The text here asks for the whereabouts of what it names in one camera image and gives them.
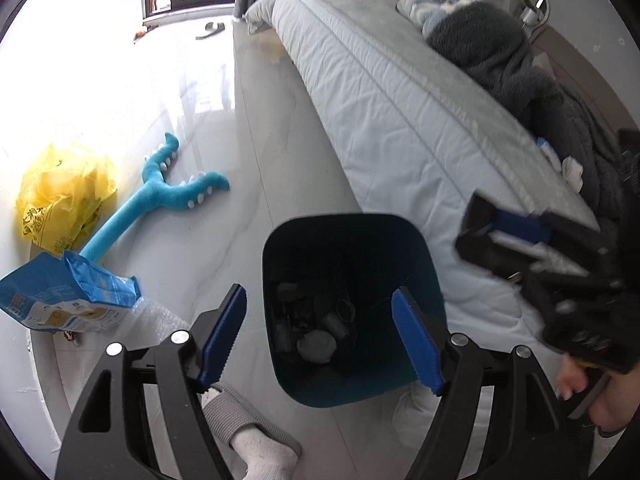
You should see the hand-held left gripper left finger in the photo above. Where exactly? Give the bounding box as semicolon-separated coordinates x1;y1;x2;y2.
54;284;248;480

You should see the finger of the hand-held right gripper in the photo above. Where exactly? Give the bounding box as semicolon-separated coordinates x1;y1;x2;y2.
462;191;601;248
454;232;556;283

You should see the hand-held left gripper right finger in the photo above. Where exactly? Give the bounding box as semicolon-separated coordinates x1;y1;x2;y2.
391;286;583;480

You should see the white paper ball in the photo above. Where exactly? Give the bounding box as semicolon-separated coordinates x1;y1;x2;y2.
296;330;338;362

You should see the dark teal trash bin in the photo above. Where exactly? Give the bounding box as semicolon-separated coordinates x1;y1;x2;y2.
261;214;447;408

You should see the person's right hand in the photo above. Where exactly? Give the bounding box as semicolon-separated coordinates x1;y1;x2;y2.
556;360;640;436

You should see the clear bubble wrap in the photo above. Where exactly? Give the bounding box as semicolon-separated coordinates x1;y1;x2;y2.
125;300;198;356

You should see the white crumpled tissue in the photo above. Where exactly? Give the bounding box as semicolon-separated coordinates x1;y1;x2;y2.
560;156;586;193

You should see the grey house slipper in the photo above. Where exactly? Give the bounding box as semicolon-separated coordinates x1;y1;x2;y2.
200;382;303;461

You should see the grey can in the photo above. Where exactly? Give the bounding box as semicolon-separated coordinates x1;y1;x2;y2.
321;311;352;350

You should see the blue and white packet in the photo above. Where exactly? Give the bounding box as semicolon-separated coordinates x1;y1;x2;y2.
536;137;561;166

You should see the person's white sock foot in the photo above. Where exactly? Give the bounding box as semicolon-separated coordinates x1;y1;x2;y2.
227;422;301;480

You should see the blue plush toy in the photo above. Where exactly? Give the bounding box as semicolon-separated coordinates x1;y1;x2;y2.
80;132;231;264

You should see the blue pet food bag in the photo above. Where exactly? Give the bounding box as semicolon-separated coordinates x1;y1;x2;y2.
0;251;141;334

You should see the bed with white duvet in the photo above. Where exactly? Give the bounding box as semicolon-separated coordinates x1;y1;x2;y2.
245;0;601;356

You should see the brown headboard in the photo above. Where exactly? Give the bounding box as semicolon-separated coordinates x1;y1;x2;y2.
530;25;640;131

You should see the dark grey fleece blanket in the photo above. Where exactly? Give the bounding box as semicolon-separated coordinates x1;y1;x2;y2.
422;0;626;221

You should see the yellow plastic bag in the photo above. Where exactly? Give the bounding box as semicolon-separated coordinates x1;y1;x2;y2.
15;142;119;256

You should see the round white device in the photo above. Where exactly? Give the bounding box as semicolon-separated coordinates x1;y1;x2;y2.
515;0;551;26

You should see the light blue cloth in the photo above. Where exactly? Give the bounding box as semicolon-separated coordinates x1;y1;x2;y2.
396;0;481;36

